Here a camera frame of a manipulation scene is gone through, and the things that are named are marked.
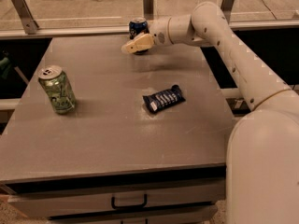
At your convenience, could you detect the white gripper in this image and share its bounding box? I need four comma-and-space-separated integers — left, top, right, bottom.
121, 17, 170, 53

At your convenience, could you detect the blue pepsi can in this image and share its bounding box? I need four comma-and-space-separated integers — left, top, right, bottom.
129, 17, 149, 40

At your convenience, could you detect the dark blue snack packet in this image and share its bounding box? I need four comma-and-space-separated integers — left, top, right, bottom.
143, 85, 185, 114

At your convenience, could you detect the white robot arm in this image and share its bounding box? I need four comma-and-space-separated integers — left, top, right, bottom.
121, 2, 299, 224

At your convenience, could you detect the white horizontal railing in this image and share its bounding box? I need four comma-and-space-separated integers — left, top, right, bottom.
0, 20, 299, 40

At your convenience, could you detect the grey drawer cabinet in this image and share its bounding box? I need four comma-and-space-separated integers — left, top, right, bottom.
0, 35, 233, 224

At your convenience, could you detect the metal railing bracket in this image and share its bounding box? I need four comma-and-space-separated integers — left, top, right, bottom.
143, 0, 154, 20
221, 0, 235, 21
10, 0, 39, 35

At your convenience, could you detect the middle metal railing bracket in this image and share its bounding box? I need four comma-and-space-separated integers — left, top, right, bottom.
143, 0, 154, 20

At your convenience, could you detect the left metal railing bracket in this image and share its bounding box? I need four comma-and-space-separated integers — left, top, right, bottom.
10, 0, 39, 35

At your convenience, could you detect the right metal railing bracket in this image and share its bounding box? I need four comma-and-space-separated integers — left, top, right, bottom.
221, 0, 235, 21

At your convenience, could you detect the black upper drawer handle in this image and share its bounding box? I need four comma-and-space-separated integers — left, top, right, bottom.
110, 194, 148, 210

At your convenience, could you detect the green soda can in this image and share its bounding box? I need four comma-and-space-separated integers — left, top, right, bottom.
38, 65, 76, 114

